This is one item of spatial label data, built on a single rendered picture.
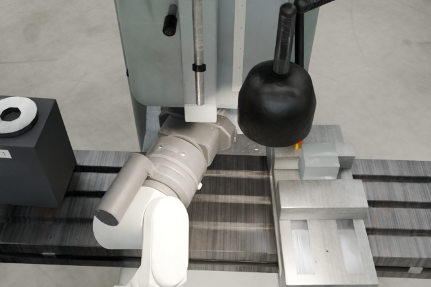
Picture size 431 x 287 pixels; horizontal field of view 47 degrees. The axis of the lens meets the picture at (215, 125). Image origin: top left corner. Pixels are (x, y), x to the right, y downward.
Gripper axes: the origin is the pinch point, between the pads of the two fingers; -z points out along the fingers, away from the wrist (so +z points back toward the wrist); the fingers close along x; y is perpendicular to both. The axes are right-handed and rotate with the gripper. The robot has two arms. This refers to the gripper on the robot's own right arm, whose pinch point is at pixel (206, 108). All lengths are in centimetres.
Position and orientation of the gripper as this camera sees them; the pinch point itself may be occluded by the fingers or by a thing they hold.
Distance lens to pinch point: 79.8
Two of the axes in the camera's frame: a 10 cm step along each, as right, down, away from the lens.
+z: -3.6, 6.8, -6.4
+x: -9.3, -2.6, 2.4
